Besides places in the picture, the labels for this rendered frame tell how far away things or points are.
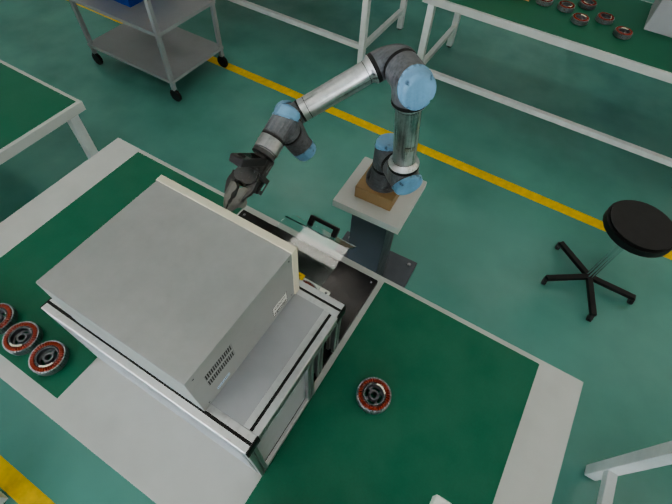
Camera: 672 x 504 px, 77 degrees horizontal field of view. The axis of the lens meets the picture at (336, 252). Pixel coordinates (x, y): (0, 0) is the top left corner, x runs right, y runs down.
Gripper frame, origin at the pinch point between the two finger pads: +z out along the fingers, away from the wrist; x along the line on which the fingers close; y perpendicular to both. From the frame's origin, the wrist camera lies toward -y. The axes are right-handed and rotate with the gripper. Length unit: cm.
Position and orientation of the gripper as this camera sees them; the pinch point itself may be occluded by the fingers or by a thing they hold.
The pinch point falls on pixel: (226, 207)
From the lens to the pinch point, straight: 126.1
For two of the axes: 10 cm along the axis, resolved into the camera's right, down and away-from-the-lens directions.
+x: -8.6, -4.5, 2.6
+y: 1.8, 2.2, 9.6
